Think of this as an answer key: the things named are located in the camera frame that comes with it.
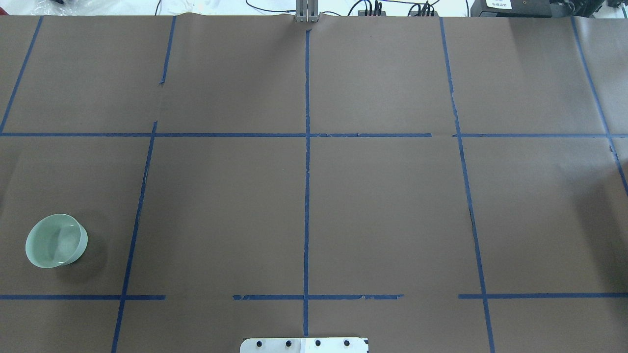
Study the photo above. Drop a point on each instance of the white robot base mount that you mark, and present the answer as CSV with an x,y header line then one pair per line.
x,y
305,345

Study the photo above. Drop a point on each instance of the light green bowl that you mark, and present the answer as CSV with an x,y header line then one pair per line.
x,y
55,241

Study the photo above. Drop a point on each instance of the black device with label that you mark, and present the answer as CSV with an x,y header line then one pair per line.
x,y
525,8

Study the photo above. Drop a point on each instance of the black cable hub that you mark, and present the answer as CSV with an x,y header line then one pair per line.
x,y
372,8

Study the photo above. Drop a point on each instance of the aluminium camera post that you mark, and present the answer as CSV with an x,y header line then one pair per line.
x,y
307,11

